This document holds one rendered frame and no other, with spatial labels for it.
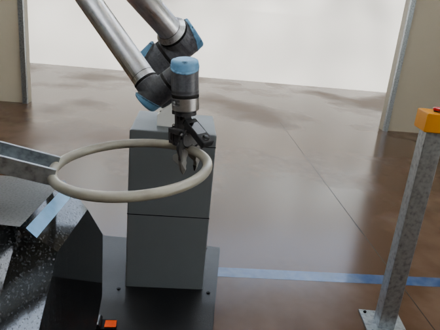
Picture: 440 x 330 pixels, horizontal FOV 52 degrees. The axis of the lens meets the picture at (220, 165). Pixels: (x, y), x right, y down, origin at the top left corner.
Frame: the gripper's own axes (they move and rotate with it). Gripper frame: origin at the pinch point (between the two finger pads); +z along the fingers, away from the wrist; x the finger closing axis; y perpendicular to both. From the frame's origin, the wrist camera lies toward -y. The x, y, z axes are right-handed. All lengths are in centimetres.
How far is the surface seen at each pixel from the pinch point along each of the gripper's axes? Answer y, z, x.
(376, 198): 54, 102, -248
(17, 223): 1, 1, 58
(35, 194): 16.4, 1.1, 46.7
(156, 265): 54, 72, -21
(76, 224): 7.2, 10.6, 39.0
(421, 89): 151, 55, -531
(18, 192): 20, 1, 51
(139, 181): 58, 26, -17
